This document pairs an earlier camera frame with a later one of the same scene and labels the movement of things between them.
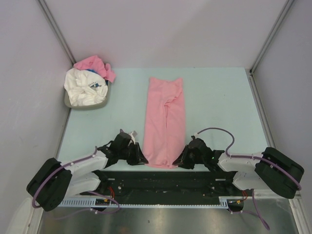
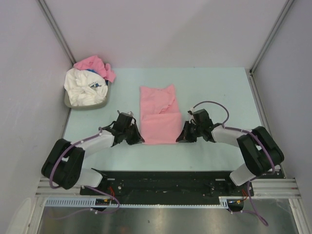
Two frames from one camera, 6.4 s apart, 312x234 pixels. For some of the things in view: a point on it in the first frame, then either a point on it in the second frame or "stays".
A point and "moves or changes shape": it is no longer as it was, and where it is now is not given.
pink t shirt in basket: [94, 63] stays
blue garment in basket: [92, 70] stays
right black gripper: [181, 161] → [185, 136]
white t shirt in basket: [85, 87] stays
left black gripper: [138, 158] → [137, 138]
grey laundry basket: [87, 106] stays
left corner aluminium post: [48, 15] stays
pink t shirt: [165, 131] moves or changes shape
